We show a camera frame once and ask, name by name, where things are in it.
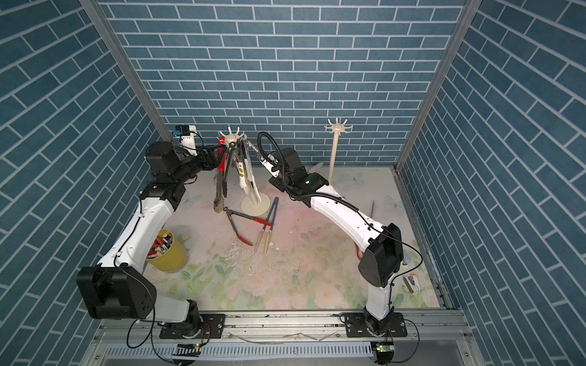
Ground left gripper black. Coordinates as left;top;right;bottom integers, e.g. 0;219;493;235
171;144;226;185

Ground blue wooden tip tongs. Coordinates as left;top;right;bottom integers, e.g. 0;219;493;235
254;198;279;254

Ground red ring steel tongs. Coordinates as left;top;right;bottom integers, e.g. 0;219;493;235
213;146;230;213

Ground black silicone tongs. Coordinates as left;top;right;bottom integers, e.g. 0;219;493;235
222;142;242;198

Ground plain steel scalloped tongs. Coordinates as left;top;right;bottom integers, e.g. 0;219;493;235
246;140;280;178

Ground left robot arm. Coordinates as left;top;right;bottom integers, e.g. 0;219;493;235
76;141;220;338

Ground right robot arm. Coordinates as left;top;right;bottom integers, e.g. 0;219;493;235
256;132;407;336

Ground cream utensil rack left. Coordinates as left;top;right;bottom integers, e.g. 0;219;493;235
214;127;271;217

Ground cream utensil rack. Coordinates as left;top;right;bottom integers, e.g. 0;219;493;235
214;127;271;217
324;117;353;183

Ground red tip grey tongs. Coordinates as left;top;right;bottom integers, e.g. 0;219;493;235
223;207;269;246

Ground cream utensil rack right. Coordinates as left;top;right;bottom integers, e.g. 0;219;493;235
324;117;353;183

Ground yellow bowl with items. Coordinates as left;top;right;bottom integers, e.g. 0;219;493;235
146;230;188;273

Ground small grey clip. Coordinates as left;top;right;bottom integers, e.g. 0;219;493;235
402;273;421;294

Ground steel tongs red handles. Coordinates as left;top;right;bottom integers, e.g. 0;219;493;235
353;200;376;262

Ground aluminium corner post right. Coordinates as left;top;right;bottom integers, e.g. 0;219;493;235
395;0;482;172

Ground aluminium corner post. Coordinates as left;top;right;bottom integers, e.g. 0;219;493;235
395;0;482;172
79;0;172;141

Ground aluminium corner post left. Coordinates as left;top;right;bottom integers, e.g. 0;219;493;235
79;0;172;141

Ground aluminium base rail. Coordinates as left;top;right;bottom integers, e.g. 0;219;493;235
81;308;483;365

